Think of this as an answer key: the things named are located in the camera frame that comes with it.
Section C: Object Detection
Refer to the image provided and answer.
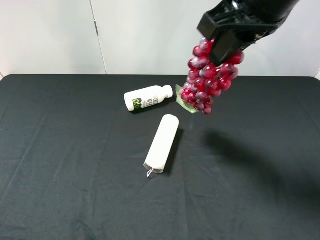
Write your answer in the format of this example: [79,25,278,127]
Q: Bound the white cylindrical roll pack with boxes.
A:
[143,114,180,178]

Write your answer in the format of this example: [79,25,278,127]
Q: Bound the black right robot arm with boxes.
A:
[197,0,298,66]

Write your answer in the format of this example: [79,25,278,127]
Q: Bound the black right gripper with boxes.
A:
[197,0,287,66]

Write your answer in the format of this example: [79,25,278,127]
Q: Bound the black tablecloth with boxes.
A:
[0,74,320,240]

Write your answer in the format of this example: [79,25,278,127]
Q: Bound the white plastic bottle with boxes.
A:
[123,85,174,112]

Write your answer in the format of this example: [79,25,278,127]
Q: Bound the red artificial grape bunch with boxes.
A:
[175,38,244,115]

